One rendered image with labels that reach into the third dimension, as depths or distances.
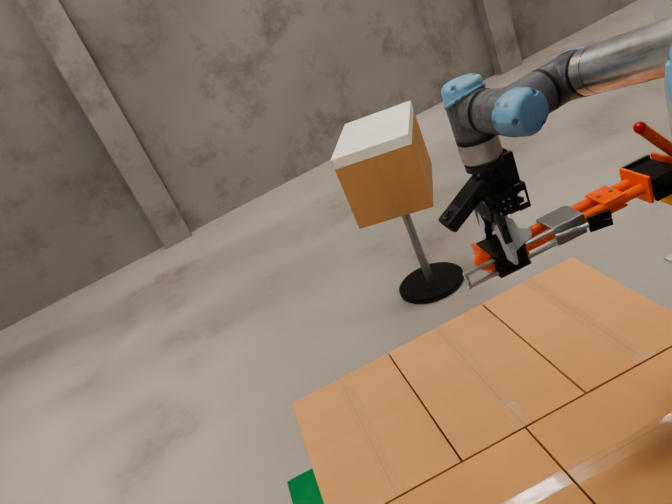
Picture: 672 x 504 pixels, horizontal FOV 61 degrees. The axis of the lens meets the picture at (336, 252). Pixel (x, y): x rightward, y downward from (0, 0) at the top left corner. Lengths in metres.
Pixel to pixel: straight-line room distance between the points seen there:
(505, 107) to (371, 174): 1.93
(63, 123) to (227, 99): 1.59
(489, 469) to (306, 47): 5.34
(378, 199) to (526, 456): 1.61
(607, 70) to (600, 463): 1.00
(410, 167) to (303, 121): 3.71
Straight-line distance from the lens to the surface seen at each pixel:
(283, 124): 6.36
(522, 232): 1.13
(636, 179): 1.30
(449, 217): 1.08
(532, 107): 0.95
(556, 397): 1.79
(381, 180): 2.84
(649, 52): 0.90
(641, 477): 1.59
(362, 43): 6.63
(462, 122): 1.03
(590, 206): 1.28
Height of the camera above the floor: 1.80
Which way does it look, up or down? 25 degrees down
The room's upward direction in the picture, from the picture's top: 24 degrees counter-clockwise
